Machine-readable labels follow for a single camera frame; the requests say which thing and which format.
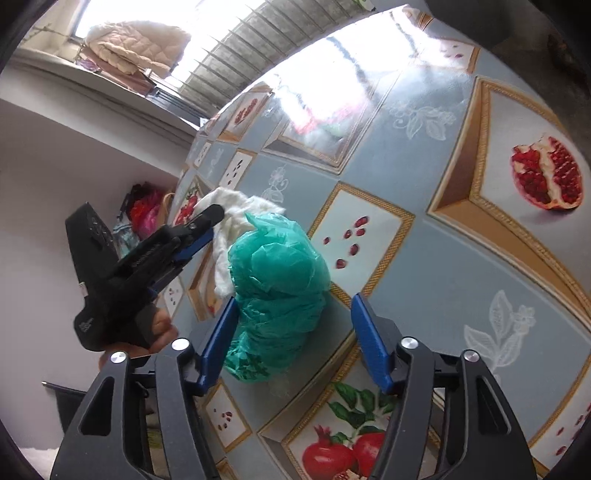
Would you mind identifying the white tissue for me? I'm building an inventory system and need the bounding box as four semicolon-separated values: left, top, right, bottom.
193;187;287;298

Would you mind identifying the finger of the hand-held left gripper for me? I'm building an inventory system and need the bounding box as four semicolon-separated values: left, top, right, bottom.
172;204;227;237
147;227;216;297

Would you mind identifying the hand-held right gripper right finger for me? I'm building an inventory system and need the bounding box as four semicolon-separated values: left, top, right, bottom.
351;292;539;480

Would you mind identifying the person's left hand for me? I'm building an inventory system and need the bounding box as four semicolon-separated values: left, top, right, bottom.
98;307;180;370

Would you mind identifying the metal window railing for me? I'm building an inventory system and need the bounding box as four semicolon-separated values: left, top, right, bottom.
178;0;370;116

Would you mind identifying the green plastic bag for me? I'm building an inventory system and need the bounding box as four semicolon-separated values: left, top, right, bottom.
223;211;332;381

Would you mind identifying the fruit print tablecloth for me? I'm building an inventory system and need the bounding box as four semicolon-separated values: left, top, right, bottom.
171;4;591;480

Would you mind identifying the pile of colourful bags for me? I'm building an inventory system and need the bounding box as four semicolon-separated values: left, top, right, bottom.
113;182;176;259

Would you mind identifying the beige quilted jacket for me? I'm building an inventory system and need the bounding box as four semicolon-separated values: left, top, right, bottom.
85;19;192;77

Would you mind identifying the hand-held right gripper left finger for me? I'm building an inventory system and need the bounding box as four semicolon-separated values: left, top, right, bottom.
50;298;241;480

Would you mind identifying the dark furniture piece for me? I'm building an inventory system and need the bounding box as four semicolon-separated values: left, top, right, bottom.
41;381;88;435

